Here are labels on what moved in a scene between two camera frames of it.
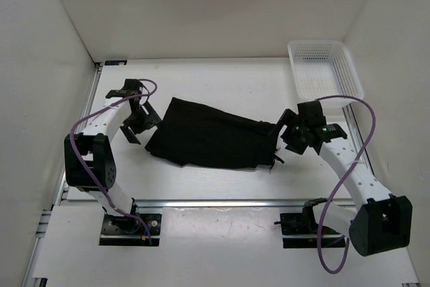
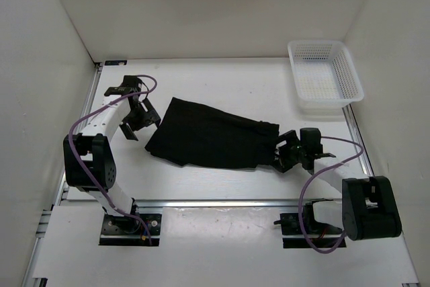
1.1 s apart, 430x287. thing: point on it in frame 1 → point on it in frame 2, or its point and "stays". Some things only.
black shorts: (196, 134) stays
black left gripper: (147, 124) stays
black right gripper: (287, 118) → (283, 163)
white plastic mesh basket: (322, 68) stays
